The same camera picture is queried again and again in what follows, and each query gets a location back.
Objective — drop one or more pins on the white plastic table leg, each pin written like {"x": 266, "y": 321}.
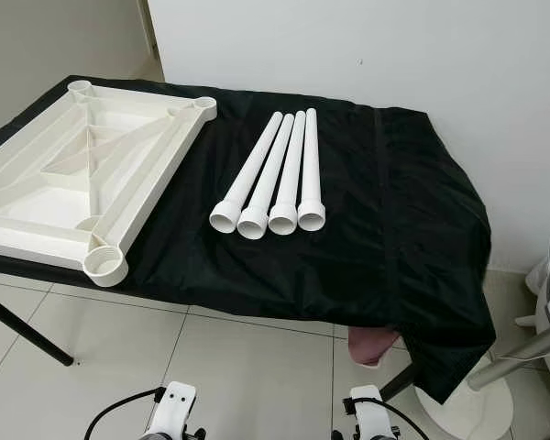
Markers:
{"x": 273, "y": 170}
{"x": 291, "y": 170}
{"x": 311, "y": 165}
{"x": 252, "y": 165}

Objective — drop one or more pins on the white plastic table top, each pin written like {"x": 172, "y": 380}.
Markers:
{"x": 147, "y": 174}

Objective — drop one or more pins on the black cloth table cover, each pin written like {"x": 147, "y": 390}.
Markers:
{"x": 394, "y": 229}

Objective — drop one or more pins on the white standing fan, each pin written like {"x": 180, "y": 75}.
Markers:
{"x": 481, "y": 412}

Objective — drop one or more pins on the black metal table leg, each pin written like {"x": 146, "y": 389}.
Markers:
{"x": 399, "y": 381}
{"x": 27, "y": 335}

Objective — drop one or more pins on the pink cushion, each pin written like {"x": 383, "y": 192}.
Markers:
{"x": 367, "y": 346}

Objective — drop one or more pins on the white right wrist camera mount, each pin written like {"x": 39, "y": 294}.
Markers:
{"x": 371, "y": 417}

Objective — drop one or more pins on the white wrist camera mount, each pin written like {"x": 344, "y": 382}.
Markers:
{"x": 174, "y": 408}
{"x": 371, "y": 417}

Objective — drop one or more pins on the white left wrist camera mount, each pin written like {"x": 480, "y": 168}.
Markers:
{"x": 174, "y": 408}

